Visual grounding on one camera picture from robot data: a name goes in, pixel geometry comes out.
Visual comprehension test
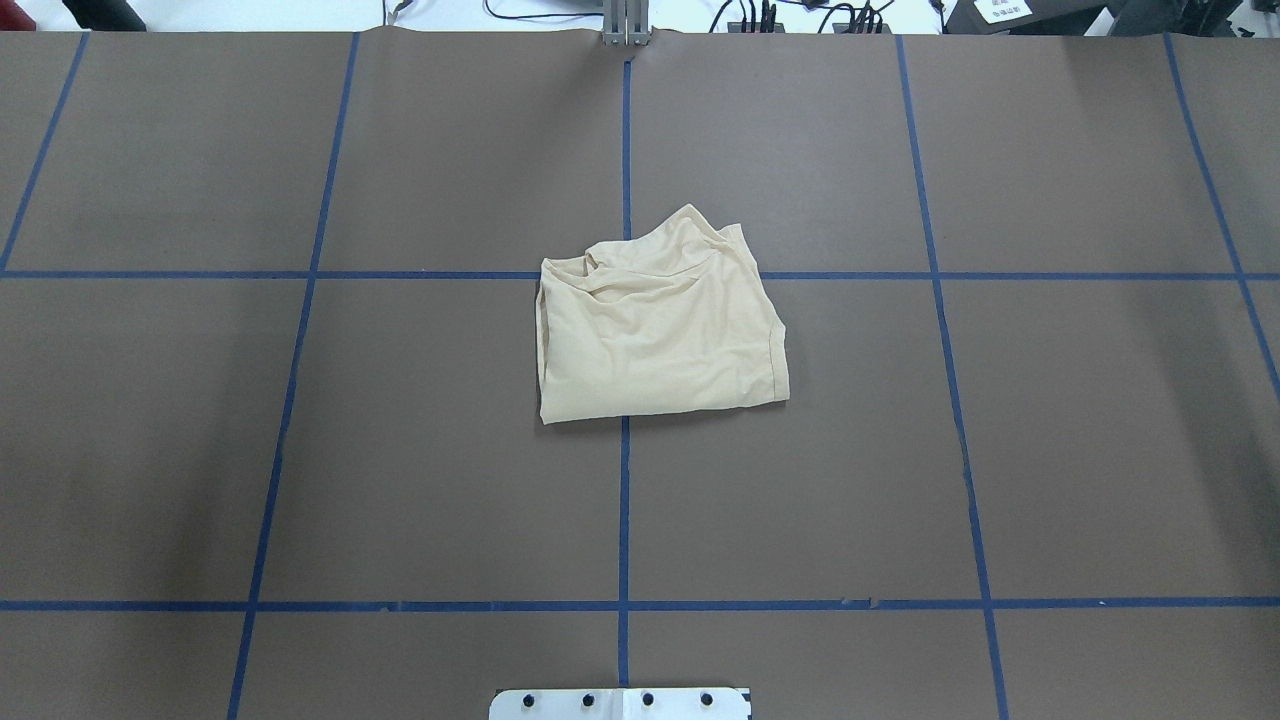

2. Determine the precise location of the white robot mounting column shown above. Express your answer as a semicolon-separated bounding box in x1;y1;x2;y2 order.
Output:
488;687;753;719

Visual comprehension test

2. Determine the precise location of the brown paper table cover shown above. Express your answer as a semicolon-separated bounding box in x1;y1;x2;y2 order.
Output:
1;27;1279;719

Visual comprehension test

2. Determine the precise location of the aluminium frame post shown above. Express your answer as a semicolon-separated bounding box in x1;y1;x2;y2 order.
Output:
602;0;652;47

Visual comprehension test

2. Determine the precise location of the blue tape line lengthwise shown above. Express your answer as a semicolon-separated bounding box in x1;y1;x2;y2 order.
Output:
616;58;634;688

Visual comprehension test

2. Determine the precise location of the yellow long-sleeve printed shirt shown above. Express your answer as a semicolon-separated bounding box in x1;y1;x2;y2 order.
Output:
535;205;791;424

